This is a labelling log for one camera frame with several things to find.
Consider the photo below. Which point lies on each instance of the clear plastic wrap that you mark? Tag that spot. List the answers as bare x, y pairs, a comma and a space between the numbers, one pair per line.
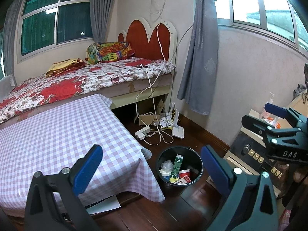
166, 165

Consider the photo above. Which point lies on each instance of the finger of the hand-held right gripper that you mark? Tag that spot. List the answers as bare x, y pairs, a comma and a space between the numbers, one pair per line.
255, 124
274, 108

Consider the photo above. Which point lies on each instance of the person's right hand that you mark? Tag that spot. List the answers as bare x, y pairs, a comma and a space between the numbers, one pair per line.
302, 175

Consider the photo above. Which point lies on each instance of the tied grey curtain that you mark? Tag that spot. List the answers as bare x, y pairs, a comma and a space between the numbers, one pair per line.
199, 65

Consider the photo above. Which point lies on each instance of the red heart headboard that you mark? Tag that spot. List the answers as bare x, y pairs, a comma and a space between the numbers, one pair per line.
142, 36

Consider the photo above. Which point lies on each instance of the colourful patterned pillow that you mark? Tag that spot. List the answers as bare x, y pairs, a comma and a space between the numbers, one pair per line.
108, 53

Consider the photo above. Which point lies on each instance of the yellow wrapper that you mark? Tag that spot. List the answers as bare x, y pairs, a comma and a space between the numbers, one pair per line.
173, 179

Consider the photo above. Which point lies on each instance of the bed with floral sheet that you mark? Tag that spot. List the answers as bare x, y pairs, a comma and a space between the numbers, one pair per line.
84, 81

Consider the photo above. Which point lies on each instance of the white power strip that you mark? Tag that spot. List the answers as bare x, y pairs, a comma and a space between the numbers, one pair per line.
142, 132

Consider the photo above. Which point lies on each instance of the red white box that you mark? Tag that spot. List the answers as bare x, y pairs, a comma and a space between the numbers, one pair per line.
184, 180

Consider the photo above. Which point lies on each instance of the black plastic bucket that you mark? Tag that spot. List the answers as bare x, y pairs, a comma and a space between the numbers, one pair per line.
192, 158

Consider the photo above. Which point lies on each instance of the red paper cup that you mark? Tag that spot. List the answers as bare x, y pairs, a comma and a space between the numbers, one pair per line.
184, 172

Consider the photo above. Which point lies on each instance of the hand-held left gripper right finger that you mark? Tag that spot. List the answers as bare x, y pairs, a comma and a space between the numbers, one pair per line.
215, 170

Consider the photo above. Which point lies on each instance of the large sliding window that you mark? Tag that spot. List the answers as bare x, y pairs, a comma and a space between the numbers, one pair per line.
55, 21

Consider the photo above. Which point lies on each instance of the folded yellow red blanket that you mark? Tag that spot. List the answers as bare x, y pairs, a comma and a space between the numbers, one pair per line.
65, 67

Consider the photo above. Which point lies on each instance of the checked tablecloth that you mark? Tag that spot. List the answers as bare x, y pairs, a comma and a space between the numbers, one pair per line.
60, 134

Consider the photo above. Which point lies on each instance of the orange packet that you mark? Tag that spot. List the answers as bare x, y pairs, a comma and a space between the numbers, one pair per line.
276, 124

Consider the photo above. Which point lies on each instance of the green white carton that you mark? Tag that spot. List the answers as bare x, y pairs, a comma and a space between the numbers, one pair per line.
176, 166

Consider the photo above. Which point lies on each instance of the white router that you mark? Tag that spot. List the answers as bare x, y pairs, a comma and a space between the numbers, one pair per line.
166, 121
178, 132

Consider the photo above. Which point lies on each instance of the white pump bottle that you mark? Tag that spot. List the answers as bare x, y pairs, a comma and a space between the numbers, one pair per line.
266, 110

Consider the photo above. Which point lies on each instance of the hanging dark clothes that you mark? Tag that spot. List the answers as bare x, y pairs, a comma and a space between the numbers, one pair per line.
302, 86

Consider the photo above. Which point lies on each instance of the cream paper cup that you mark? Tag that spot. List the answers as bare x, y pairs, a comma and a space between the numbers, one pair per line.
165, 174

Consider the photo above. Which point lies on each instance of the cardboard box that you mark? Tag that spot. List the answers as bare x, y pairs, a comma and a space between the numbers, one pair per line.
146, 119

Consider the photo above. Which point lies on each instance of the bright window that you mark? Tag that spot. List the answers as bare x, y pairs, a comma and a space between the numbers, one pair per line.
264, 2

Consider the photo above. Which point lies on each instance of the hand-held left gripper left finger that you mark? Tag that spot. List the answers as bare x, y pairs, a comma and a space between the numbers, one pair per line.
87, 168

